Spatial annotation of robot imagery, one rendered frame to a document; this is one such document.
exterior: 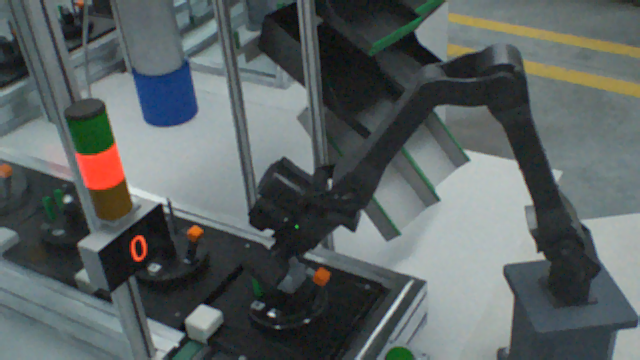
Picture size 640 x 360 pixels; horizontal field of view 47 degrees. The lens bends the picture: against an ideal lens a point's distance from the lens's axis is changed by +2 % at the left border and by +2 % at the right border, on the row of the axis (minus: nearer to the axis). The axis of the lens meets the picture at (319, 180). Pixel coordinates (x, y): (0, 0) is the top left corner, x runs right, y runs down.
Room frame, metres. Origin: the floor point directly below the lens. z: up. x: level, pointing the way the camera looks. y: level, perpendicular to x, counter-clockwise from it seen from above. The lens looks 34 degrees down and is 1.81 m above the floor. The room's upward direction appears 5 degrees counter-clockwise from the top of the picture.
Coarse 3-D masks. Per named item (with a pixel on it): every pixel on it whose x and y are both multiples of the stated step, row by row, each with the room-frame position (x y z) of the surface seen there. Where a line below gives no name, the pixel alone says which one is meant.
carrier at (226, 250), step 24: (168, 216) 1.18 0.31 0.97; (216, 240) 1.09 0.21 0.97; (240, 240) 1.08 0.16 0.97; (168, 264) 1.00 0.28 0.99; (192, 264) 0.99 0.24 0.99; (216, 264) 1.01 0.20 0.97; (240, 264) 1.01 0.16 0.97; (144, 288) 0.97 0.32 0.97; (168, 288) 0.96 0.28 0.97; (192, 288) 0.96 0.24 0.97; (216, 288) 0.95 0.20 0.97; (168, 312) 0.90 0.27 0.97; (192, 312) 0.90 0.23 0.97
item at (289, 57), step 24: (264, 24) 1.18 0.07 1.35; (288, 24) 1.24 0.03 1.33; (264, 48) 1.18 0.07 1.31; (288, 48) 1.14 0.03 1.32; (336, 48) 1.23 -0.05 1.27; (288, 72) 1.15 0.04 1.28; (336, 72) 1.17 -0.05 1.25; (360, 72) 1.19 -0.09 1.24; (336, 96) 1.11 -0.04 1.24; (360, 96) 1.13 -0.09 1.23; (384, 96) 1.14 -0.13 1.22; (360, 120) 1.07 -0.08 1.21
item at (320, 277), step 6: (306, 270) 0.86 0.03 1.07; (312, 270) 0.86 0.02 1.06; (318, 270) 0.85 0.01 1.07; (324, 270) 0.85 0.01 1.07; (306, 276) 0.86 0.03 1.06; (312, 276) 0.85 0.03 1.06; (318, 276) 0.84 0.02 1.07; (324, 276) 0.84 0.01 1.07; (318, 282) 0.84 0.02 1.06; (324, 282) 0.84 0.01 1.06; (312, 288) 0.85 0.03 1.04; (318, 288) 0.84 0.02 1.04; (312, 294) 0.85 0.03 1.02; (318, 294) 0.85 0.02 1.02; (312, 300) 0.85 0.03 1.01
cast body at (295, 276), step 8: (272, 248) 0.89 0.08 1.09; (296, 264) 0.89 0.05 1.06; (288, 272) 0.87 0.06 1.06; (296, 272) 0.87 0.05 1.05; (304, 272) 0.89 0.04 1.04; (288, 280) 0.86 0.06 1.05; (296, 280) 0.87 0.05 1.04; (280, 288) 0.87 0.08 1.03; (288, 288) 0.86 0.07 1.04; (296, 288) 0.86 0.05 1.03
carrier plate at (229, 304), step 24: (312, 264) 0.99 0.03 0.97; (240, 288) 0.94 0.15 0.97; (336, 288) 0.92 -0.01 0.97; (360, 288) 0.91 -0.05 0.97; (240, 312) 0.88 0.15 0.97; (336, 312) 0.86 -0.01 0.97; (360, 312) 0.86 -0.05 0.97; (216, 336) 0.84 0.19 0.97; (240, 336) 0.83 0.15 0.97; (264, 336) 0.82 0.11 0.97; (288, 336) 0.82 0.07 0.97; (312, 336) 0.81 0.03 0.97; (336, 336) 0.81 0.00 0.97
